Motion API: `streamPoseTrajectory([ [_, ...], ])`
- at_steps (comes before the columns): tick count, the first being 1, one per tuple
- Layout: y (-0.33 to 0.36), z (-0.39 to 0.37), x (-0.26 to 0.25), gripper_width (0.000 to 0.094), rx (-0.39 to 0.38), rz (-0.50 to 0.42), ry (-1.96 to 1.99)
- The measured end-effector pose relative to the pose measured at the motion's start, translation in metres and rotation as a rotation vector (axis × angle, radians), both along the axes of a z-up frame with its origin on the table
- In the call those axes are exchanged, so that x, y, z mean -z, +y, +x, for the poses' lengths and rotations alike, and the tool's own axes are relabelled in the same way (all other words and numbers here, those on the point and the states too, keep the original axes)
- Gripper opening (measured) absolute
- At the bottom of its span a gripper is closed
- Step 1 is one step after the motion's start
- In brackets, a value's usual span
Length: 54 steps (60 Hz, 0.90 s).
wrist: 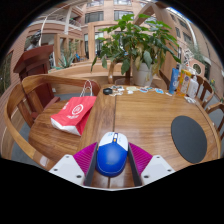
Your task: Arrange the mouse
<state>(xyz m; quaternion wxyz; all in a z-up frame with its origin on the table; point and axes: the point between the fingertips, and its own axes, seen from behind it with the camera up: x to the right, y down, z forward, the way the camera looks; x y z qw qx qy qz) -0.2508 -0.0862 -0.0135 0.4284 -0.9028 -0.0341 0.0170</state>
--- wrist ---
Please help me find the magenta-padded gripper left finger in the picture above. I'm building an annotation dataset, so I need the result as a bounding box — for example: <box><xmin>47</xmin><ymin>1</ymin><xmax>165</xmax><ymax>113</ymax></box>
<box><xmin>48</xmin><ymin>142</ymin><xmax>100</xmax><ymax>188</ymax></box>

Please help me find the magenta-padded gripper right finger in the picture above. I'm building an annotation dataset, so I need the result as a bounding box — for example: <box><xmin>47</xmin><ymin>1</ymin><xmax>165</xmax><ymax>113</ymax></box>
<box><xmin>127</xmin><ymin>142</ymin><xmax>176</xmax><ymax>188</ymax></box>

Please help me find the blue and white computer mouse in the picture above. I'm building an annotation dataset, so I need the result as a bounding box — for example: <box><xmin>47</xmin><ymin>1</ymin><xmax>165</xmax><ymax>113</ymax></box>
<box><xmin>95</xmin><ymin>131</ymin><xmax>129</xmax><ymax>178</ymax></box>

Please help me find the round dark grey mouse pad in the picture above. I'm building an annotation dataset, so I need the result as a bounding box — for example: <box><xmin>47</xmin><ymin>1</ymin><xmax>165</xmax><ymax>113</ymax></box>
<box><xmin>170</xmin><ymin>115</ymin><xmax>208</xmax><ymax>165</ymax></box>

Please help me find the red paper shopping bag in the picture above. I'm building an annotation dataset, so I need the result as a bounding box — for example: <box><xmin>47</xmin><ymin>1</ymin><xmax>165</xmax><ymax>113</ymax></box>
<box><xmin>50</xmin><ymin>79</ymin><xmax>98</xmax><ymax>137</ymax></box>

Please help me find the small clear wrapped packet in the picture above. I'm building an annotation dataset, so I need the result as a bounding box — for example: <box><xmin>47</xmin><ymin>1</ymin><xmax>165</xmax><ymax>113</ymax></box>
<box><xmin>184</xmin><ymin>96</ymin><xmax>198</xmax><ymax>105</ymax></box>

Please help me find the blue squeeze tube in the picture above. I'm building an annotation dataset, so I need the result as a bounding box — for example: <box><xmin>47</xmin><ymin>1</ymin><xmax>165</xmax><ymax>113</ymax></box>
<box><xmin>168</xmin><ymin>67</ymin><xmax>180</xmax><ymax>95</ymax></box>

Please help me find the yellow liquid bottle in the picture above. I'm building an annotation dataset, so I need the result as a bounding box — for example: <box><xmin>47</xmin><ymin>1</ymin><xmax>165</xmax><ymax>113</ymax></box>
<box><xmin>176</xmin><ymin>68</ymin><xmax>193</xmax><ymax>98</ymax></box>

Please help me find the spiky green agave plant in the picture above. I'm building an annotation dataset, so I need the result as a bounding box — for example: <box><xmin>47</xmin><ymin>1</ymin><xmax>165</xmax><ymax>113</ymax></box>
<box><xmin>53</xmin><ymin>49</ymin><xmax>76</xmax><ymax>70</ymax></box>

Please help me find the dark red wooden lectern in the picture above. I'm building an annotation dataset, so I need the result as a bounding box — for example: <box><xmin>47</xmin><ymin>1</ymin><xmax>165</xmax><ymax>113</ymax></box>
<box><xmin>13</xmin><ymin>44</ymin><xmax>62</xmax><ymax>121</ymax></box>

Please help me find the green plant in white pot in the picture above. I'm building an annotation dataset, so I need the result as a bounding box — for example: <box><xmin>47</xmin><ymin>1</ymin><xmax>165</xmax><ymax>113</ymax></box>
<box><xmin>90</xmin><ymin>13</ymin><xmax>183</xmax><ymax>88</ymax></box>

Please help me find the dark bust statue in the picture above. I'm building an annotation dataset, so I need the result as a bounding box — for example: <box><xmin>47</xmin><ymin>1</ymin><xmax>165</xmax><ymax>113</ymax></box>
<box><xmin>24</xmin><ymin>29</ymin><xmax>43</xmax><ymax>52</ymax></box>

